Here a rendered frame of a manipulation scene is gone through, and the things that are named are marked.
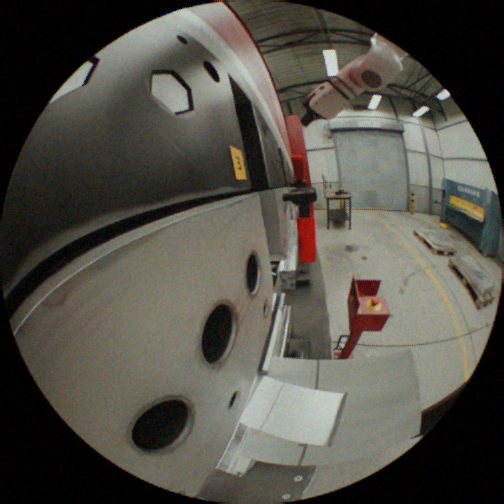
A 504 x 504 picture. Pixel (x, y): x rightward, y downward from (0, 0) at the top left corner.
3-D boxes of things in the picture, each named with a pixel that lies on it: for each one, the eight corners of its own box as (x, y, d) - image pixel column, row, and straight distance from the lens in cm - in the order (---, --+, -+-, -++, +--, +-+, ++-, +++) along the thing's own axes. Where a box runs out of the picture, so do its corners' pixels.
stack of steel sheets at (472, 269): (492, 292, 364) (495, 285, 361) (481, 296, 309) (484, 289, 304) (468, 261, 406) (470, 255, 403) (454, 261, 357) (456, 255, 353)
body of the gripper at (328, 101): (336, 84, 48) (309, 109, 49) (357, 104, 55) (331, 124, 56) (323, 74, 54) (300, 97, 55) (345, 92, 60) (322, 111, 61)
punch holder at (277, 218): (284, 269, 15) (255, 97, 15) (213, 269, 18) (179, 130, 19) (292, 227, 29) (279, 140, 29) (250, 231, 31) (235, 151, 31)
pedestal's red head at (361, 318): (381, 331, 80) (396, 303, 68) (349, 331, 75) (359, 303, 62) (374, 302, 93) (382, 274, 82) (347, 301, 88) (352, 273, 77)
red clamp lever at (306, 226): (319, 264, 20) (316, 186, 17) (288, 265, 20) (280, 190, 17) (317, 258, 22) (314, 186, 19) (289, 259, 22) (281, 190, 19)
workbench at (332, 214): (352, 230, 428) (351, 171, 410) (325, 229, 424) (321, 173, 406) (346, 216, 601) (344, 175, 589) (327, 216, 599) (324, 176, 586)
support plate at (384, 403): (416, 434, 35) (419, 433, 34) (239, 454, 28) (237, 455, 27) (408, 350, 36) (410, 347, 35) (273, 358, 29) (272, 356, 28)
